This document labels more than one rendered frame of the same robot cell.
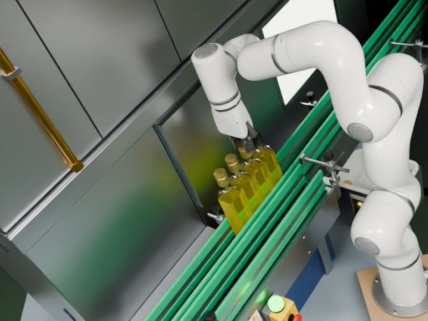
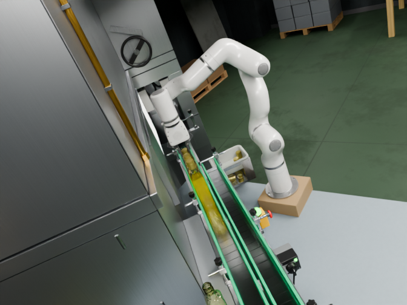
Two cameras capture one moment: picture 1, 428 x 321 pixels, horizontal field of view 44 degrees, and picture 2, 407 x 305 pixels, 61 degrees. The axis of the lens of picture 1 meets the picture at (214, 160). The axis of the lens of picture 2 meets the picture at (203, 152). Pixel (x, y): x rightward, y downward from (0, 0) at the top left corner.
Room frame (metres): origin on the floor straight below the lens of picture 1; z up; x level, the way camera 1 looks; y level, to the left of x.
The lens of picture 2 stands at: (0.31, 1.12, 2.12)
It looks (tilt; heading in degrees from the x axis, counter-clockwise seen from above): 30 degrees down; 302
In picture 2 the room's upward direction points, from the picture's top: 23 degrees counter-clockwise
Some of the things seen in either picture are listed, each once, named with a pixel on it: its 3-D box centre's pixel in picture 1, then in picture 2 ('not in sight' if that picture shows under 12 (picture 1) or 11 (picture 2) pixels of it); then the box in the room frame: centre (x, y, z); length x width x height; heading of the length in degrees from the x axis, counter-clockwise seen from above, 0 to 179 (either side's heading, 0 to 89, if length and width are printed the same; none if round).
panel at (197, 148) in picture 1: (265, 75); (152, 137); (1.46, -0.27, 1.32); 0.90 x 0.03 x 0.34; 125
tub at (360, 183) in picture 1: (377, 181); (229, 162); (1.15, -0.46, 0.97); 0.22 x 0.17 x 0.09; 35
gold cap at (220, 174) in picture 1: (221, 177); (191, 164); (1.10, 0.00, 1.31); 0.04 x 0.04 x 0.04
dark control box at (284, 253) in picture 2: not in sight; (286, 259); (0.70, 0.23, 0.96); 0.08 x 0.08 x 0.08; 35
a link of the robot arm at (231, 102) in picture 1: (223, 97); (170, 120); (1.17, -0.09, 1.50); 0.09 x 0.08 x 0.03; 35
